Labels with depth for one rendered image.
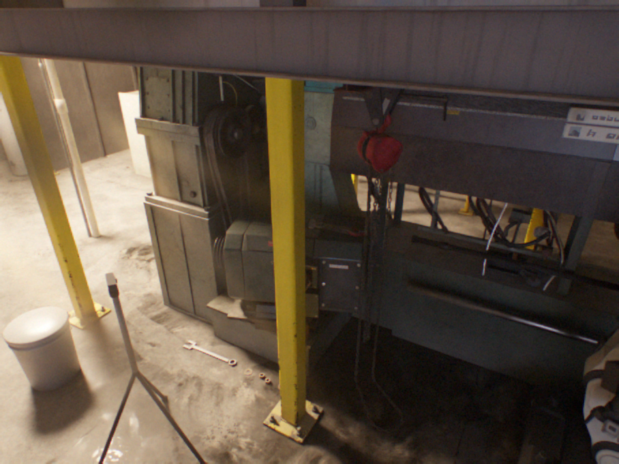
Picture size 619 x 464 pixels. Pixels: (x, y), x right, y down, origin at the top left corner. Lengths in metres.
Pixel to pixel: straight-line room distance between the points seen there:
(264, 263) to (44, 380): 1.39
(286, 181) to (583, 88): 0.91
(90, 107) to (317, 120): 4.57
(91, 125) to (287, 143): 5.41
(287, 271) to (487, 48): 1.04
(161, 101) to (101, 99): 4.27
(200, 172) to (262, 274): 0.69
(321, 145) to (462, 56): 1.44
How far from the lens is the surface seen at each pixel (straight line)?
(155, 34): 1.84
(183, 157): 2.52
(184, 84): 2.42
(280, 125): 1.46
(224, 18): 1.61
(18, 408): 2.88
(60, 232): 2.97
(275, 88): 1.45
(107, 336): 3.10
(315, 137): 2.57
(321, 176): 2.63
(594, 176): 2.25
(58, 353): 2.74
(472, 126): 2.23
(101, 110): 6.80
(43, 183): 2.86
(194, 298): 2.95
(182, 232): 2.70
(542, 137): 2.21
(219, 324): 2.77
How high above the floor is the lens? 1.88
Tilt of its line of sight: 28 degrees down
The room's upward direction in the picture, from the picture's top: straight up
